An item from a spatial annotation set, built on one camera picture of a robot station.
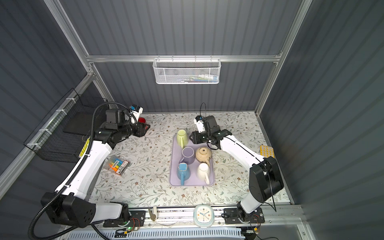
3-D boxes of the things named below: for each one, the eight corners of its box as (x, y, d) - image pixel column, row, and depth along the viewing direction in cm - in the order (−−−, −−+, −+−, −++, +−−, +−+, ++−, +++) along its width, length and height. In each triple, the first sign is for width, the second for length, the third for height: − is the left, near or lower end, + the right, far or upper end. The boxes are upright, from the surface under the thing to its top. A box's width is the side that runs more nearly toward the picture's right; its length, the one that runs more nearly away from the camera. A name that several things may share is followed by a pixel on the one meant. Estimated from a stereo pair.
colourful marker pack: (106, 170, 92) (104, 169, 90) (114, 158, 97) (113, 157, 95) (122, 175, 90) (120, 173, 88) (129, 162, 95) (128, 161, 94)
